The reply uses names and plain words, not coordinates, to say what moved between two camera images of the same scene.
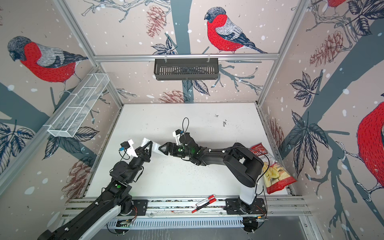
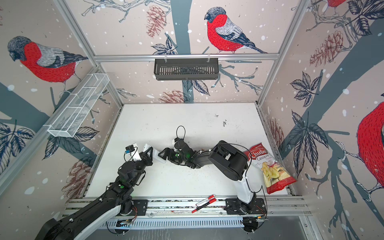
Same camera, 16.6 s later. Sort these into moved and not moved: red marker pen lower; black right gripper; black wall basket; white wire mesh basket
Moved: black right gripper
Not moved: white wire mesh basket; red marker pen lower; black wall basket
